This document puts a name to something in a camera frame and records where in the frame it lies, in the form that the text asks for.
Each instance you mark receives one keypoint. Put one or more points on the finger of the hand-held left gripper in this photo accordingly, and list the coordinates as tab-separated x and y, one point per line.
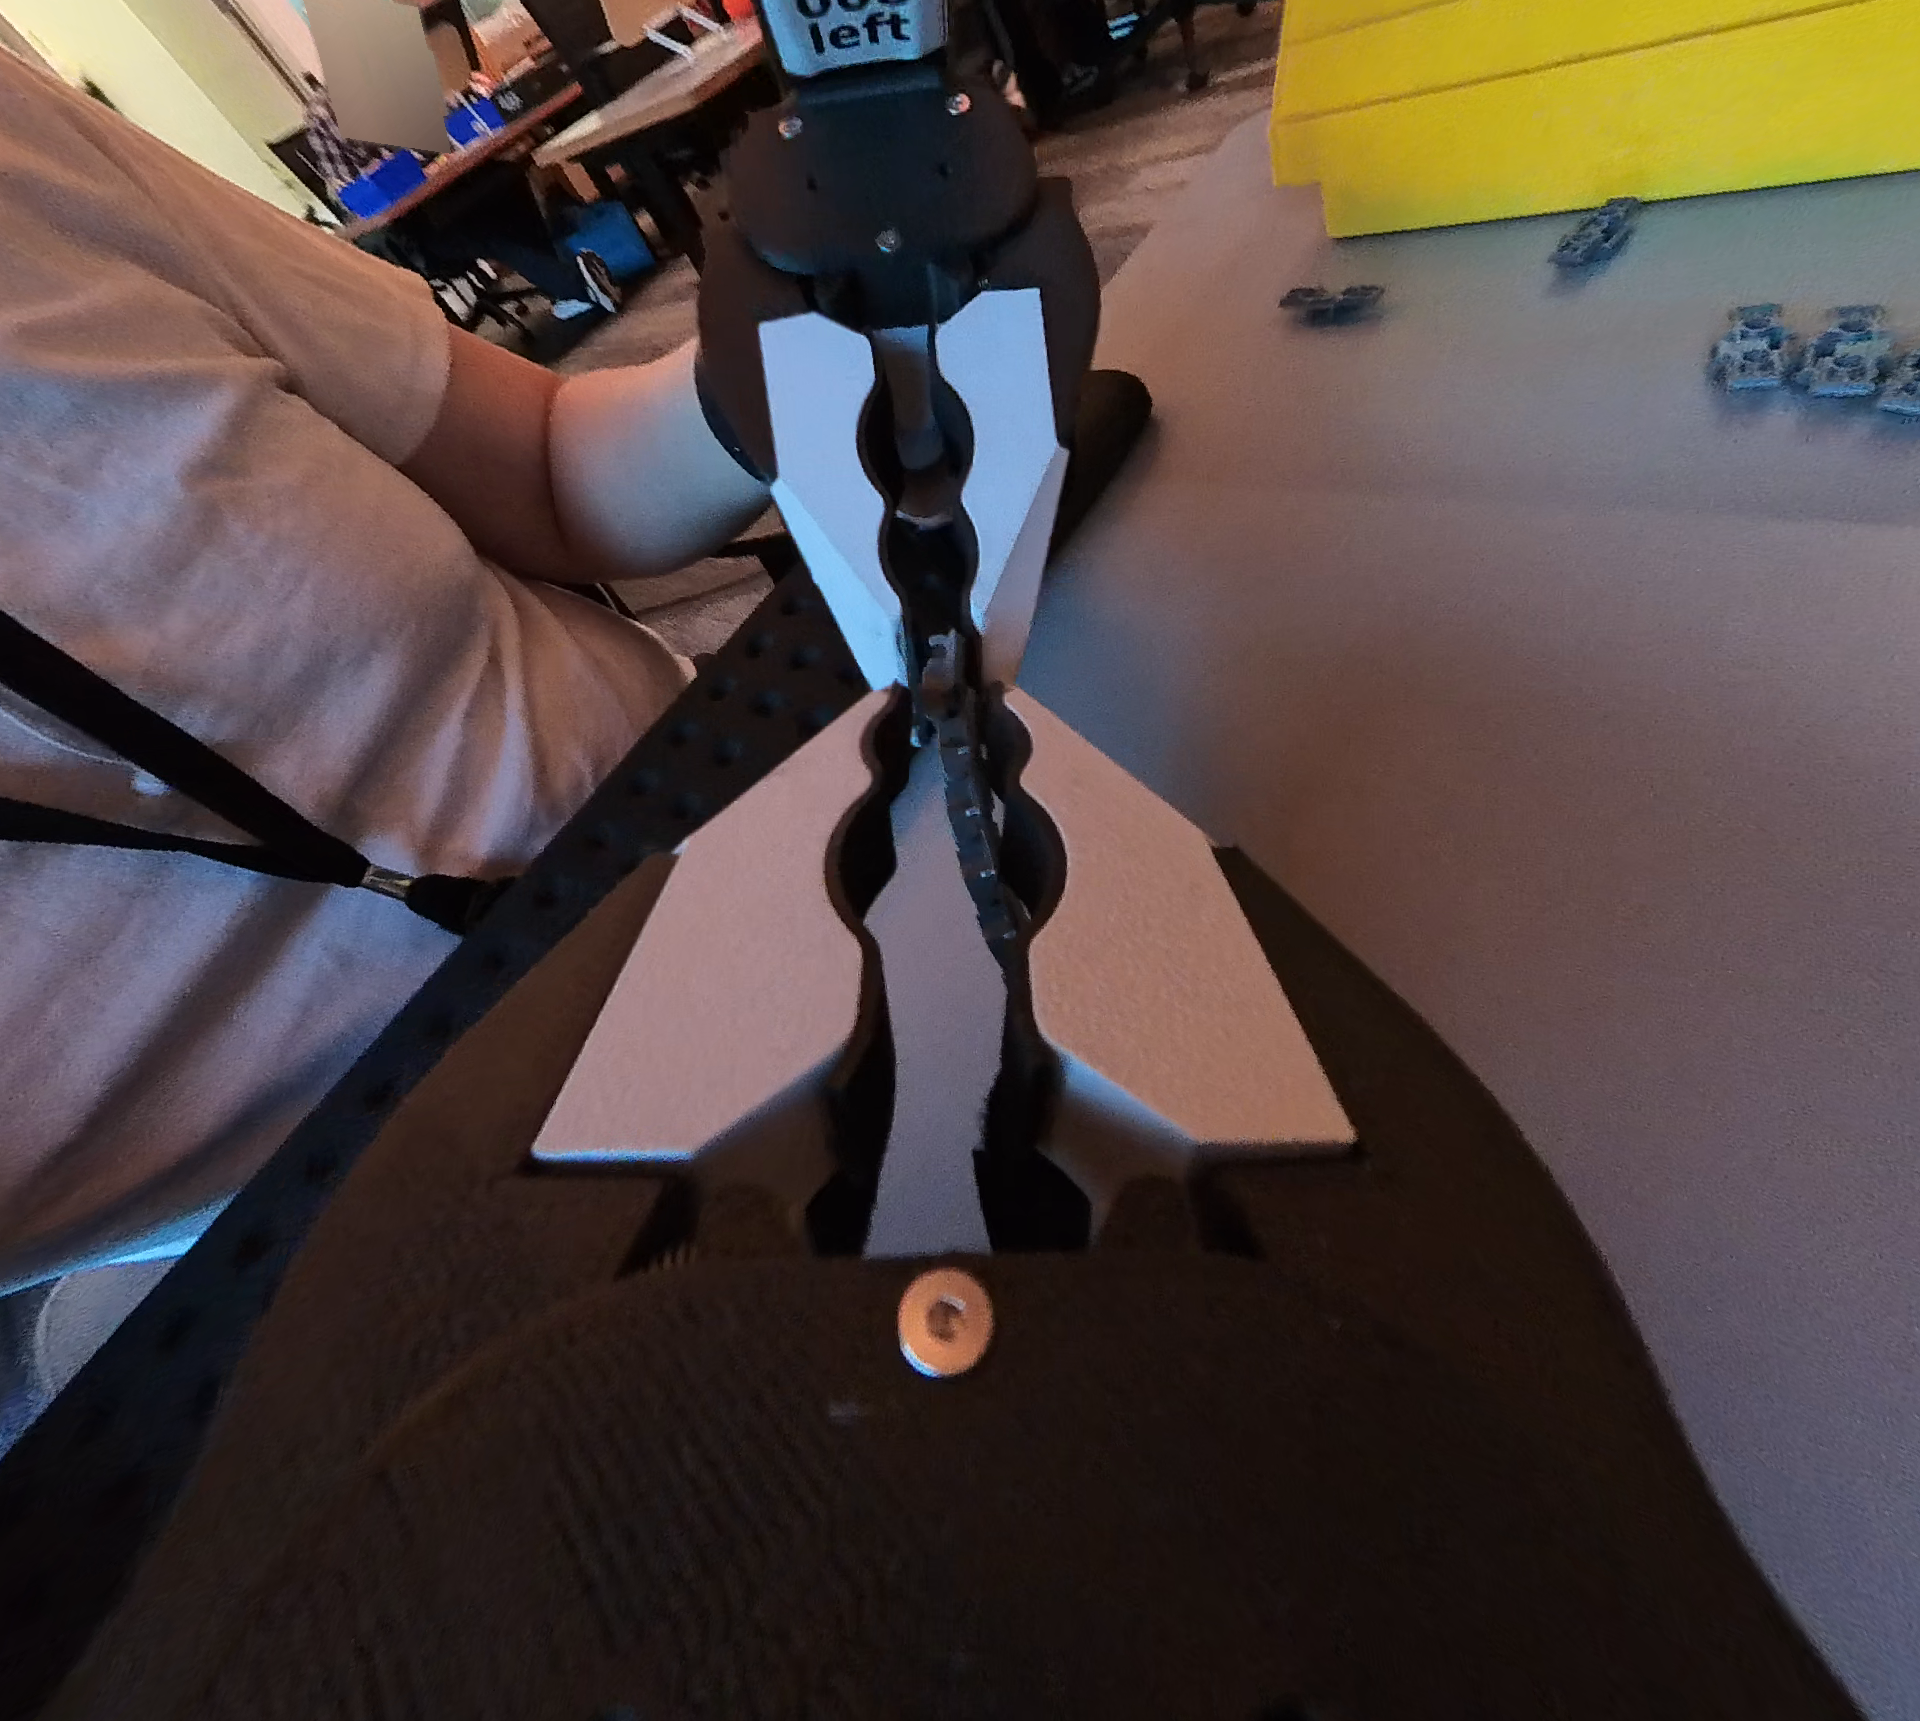
1013	431
818	431

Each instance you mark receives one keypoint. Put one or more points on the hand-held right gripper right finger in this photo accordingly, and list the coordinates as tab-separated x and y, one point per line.
1185	1002

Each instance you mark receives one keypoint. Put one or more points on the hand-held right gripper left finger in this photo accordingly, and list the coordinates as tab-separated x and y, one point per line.
721	1002

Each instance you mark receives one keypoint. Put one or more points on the single grey track link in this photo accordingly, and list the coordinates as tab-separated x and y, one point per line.
938	664

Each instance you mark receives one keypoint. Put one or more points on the person's left forearm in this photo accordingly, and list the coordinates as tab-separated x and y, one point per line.
631	477

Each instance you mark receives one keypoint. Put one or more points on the grey desk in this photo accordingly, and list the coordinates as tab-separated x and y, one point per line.
1500	702

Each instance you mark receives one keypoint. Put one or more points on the black perforated chair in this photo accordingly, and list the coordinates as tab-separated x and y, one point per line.
494	1002

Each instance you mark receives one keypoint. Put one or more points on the yellow plastic bin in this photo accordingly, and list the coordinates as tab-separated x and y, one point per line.
1575	27

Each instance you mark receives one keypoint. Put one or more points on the scattered loose track links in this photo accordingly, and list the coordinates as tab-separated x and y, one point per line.
1754	349

